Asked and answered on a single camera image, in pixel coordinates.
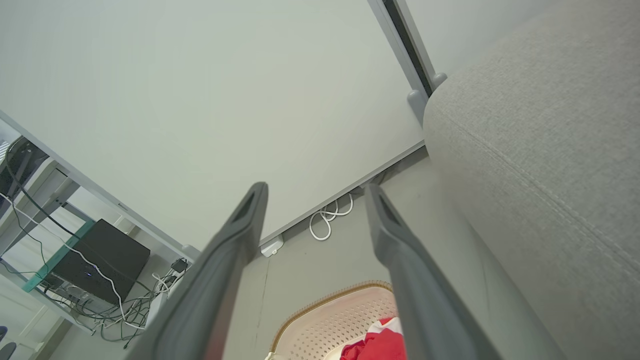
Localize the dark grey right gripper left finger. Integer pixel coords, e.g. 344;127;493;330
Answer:
125;181;270;360

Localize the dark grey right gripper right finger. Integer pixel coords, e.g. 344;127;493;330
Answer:
364;182;502;360

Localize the red garment with white stripes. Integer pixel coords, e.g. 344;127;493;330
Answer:
340;317;408;360

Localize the white power strip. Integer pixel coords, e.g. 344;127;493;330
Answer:
145;292;169;327

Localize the beige perforated laundry basket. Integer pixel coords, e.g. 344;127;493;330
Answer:
270;281;408;360

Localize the black box computer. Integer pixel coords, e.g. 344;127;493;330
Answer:
50;218;151;306

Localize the teal shelf board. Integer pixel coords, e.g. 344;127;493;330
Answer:
22;220;96;293

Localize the tangle of black cables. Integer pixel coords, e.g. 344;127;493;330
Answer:
45;270;191;349

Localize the white wall bracket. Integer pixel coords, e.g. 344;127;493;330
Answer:
260;234;285;258

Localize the white looped cable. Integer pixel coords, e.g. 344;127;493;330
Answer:
309;194;355;242

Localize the thin white cable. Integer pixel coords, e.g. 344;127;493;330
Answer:
0;192;124;307

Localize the grey partition frame edge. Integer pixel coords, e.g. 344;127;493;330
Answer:
0;110;202;262

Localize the white desk frame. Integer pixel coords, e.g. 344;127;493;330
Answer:
0;159;96;261

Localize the grey partition post with gap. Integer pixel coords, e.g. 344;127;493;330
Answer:
367;0;448;126

